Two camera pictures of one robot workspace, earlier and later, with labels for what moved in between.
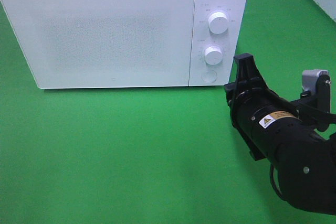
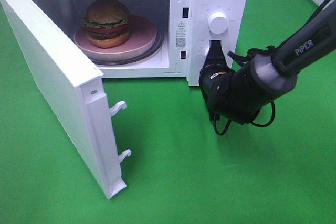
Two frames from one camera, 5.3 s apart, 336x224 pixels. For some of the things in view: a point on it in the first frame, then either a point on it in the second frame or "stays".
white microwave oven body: [126, 30] stays
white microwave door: [98, 36] → [76, 83]
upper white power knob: [218, 22] stays
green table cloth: [158, 155] stays
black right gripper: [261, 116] → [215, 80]
